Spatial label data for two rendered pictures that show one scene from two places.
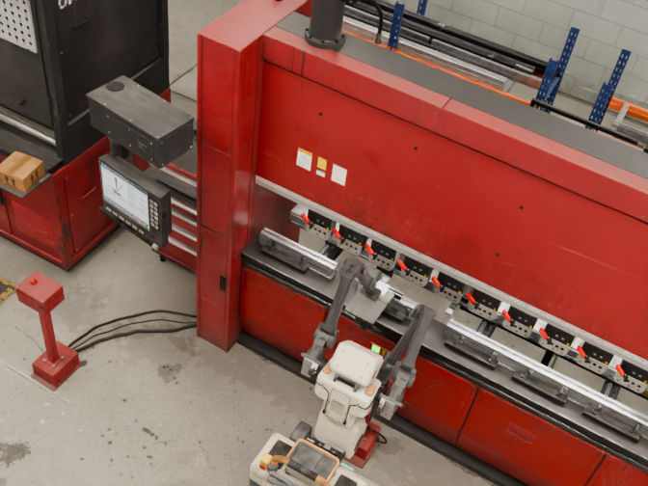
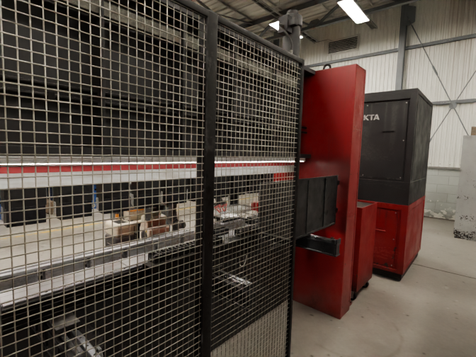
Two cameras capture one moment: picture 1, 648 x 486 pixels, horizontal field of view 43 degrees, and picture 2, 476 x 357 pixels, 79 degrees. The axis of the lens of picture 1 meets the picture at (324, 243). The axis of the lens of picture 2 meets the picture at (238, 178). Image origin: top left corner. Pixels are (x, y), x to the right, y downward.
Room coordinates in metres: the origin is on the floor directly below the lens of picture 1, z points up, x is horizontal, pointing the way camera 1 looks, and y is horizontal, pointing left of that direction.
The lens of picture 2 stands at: (3.92, -2.52, 1.52)
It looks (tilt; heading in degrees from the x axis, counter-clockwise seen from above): 5 degrees down; 108
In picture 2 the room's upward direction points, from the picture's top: 2 degrees clockwise
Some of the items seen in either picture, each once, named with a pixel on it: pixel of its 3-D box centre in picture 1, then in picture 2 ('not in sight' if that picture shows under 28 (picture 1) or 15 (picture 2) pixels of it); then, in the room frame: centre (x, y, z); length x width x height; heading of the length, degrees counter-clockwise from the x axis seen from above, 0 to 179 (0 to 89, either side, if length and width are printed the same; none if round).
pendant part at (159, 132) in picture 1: (143, 171); not in sight; (3.26, 0.99, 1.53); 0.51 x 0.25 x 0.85; 59
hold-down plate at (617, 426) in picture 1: (611, 423); not in sight; (2.58, -1.62, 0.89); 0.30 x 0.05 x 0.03; 66
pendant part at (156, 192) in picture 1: (138, 199); not in sight; (3.16, 1.00, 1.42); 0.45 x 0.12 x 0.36; 59
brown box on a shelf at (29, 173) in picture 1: (16, 170); not in sight; (3.64, 1.88, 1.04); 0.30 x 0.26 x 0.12; 67
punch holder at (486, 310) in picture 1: (486, 300); (173, 190); (2.97, -0.88, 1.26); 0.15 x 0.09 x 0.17; 66
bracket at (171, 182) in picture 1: (165, 194); not in sight; (3.48, 0.94, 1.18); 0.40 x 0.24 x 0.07; 66
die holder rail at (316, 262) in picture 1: (297, 253); not in sight; (3.43, 0.14, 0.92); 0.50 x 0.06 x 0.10; 66
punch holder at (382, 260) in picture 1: (385, 252); (235, 184); (3.21, -0.34, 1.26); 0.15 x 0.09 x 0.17; 66
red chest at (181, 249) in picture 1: (201, 207); (343, 245); (4.13, 0.87, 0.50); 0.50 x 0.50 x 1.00; 66
